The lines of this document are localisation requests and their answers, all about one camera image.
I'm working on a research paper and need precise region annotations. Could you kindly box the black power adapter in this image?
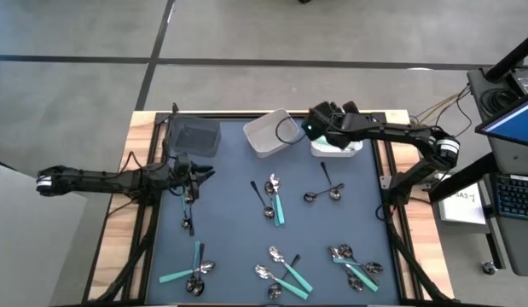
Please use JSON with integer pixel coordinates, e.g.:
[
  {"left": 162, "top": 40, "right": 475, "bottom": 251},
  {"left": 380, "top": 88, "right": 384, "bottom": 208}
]
[{"left": 513, "top": 70, "right": 528, "bottom": 95}]

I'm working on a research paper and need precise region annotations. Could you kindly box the blue-grey table mat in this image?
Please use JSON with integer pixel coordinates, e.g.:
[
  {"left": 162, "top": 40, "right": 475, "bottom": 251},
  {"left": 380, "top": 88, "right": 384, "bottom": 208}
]
[{"left": 144, "top": 115, "right": 402, "bottom": 306}]

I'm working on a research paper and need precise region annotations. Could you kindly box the black aluminium table frame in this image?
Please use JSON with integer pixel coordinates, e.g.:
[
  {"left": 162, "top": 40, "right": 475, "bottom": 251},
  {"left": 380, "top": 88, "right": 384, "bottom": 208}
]
[{"left": 82, "top": 101, "right": 455, "bottom": 307}]

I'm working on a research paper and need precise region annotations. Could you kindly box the black cart bar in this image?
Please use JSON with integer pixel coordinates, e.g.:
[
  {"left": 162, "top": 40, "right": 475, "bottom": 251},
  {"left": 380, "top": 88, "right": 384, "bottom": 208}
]
[{"left": 428, "top": 153, "right": 499, "bottom": 204}]

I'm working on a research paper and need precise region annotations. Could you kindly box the backlit black keyboard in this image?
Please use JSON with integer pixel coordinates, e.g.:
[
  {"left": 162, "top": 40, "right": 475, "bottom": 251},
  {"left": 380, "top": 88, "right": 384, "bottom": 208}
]
[{"left": 492, "top": 172, "right": 528, "bottom": 223}]

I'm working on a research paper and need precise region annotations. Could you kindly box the black metal pole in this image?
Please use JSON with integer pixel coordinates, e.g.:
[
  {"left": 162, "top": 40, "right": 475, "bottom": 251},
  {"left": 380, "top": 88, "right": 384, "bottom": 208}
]
[{"left": 484, "top": 32, "right": 528, "bottom": 82}]

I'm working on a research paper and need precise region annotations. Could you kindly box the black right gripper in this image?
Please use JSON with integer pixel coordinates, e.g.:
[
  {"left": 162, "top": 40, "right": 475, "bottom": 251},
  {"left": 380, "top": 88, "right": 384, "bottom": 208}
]
[{"left": 308, "top": 101, "right": 362, "bottom": 150}]

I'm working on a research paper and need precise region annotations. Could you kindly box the grey computer cart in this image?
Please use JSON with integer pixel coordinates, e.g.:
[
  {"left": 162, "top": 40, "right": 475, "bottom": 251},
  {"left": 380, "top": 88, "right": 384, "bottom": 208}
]
[{"left": 466, "top": 66, "right": 528, "bottom": 278}]

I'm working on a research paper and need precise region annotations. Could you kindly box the white paper sheet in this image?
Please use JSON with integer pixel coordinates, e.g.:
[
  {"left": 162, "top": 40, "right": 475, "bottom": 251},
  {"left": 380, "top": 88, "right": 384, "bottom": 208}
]
[{"left": 438, "top": 181, "right": 487, "bottom": 226}]

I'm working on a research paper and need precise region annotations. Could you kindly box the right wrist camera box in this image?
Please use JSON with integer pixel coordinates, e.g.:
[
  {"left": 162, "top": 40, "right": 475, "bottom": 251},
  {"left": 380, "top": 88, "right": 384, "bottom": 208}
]
[{"left": 303, "top": 117, "right": 329, "bottom": 142}]

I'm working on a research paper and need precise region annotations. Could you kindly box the yellow cable bundle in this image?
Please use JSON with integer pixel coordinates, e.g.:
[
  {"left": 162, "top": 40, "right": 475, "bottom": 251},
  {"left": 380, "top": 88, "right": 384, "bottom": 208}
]
[{"left": 410, "top": 84, "right": 472, "bottom": 125}]

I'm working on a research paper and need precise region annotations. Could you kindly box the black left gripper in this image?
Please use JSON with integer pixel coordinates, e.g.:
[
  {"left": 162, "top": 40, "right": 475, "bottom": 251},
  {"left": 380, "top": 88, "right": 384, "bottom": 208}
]
[{"left": 160, "top": 155, "right": 216, "bottom": 201}]

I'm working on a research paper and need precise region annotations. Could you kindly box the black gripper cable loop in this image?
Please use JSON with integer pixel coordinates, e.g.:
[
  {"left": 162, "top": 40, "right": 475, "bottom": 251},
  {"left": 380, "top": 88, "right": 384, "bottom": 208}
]
[{"left": 274, "top": 116, "right": 306, "bottom": 146}]

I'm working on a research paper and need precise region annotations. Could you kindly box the teal-handled spoon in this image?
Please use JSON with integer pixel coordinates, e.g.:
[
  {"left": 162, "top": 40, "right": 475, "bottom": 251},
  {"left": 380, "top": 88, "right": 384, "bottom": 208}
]
[
  {"left": 270, "top": 172, "right": 287, "bottom": 226},
  {"left": 328, "top": 246, "right": 380, "bottom": 293},
  {"left": 268, "top": 245, "right": 315, "bottom": 294},
  {"left": 179, "top": 186, "right": 192, "bottom": 230},
  {"left": 254, "top": 264, "right": 310, "bottom": 301},
  {"left": 185, "top": 240, "right": 202, "bottom": 294},
  {"left": 264, "top": 181, "right": 281, "bottom": 228},
  {"left": 158, "top": 259, "right": 217, "bottom": 285},
  {"left": 331, "top": 258, "right": 385, "bottom": 275}
]

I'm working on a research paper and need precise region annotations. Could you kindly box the dark grey plastic bin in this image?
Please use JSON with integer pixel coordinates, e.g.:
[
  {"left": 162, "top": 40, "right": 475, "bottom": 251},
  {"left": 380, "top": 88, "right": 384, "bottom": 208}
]
[{"left": 167, "top": 114, "right": 222, "bottom": 158}]

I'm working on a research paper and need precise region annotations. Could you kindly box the coiled black cable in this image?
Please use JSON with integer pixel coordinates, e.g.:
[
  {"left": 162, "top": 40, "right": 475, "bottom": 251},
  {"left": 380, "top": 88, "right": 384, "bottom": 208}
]
[{"left": 479, "top": 87, "right": 514, "bottom": 116}]

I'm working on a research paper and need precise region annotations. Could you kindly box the grey panel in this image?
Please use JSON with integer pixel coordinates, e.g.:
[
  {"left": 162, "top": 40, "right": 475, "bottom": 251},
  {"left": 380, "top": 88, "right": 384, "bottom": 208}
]
[{"left": 0, "top": 159, "right": 88, "bottom": 307}]

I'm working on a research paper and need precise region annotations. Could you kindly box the white plastic bin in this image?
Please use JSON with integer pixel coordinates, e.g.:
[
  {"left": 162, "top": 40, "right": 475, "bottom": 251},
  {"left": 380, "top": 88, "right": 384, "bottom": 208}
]
[
  {"left": 310, "top": 138, "right": 363, "bottom": 159},
  {"left": 242, "top": 108, "right": 305, "bottom": 159}
]

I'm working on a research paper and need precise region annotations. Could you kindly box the computer monitor blue screen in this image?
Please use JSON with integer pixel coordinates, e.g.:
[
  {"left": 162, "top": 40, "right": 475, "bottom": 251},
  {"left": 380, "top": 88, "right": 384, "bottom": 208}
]
[{"left": 474, "top": 91, "right": 528, "bottom": 150}]

